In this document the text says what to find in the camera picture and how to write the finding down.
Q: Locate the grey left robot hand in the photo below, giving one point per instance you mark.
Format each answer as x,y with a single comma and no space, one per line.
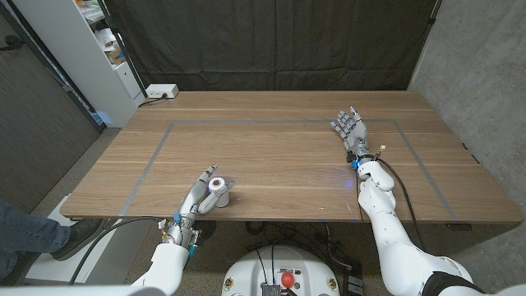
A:
193,201

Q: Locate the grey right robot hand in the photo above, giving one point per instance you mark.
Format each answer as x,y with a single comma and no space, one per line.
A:
355,131

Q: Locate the dark wood door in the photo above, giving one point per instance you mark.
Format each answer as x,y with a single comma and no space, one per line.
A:
37,135

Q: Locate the white floor board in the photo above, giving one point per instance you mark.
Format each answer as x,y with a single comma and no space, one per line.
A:
45,269

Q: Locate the small cardboard box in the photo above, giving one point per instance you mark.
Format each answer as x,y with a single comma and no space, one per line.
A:
115,55

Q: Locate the black power adapter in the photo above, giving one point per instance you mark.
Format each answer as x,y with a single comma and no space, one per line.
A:
353,283

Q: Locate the black round floor disc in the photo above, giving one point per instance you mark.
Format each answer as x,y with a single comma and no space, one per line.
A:
209,228

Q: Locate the black backdrop stand pole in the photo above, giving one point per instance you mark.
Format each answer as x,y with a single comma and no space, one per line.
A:
123,49

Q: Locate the white power strip box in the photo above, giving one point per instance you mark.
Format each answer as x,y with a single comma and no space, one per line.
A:
161,90

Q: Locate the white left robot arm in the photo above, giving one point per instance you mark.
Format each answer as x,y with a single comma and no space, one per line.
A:
164,267

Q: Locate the black fabric backdrop curtain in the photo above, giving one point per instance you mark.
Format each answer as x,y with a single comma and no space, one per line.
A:
271,45

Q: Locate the red emergency stop button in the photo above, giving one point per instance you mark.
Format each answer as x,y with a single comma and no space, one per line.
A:
288,279

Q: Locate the white shelf cabinet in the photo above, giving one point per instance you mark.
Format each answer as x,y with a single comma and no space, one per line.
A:
82,61

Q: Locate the grey tape rectangle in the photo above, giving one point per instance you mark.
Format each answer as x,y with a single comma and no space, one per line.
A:
267,121

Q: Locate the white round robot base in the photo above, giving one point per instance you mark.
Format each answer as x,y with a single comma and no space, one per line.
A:
250,271

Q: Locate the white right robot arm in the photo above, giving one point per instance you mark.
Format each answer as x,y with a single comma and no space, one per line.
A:
390,238

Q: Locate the person's dark shoe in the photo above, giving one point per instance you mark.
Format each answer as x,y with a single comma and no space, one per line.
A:
78,236

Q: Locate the person's leg in jeans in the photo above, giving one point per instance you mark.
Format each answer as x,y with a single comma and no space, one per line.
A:
24,234

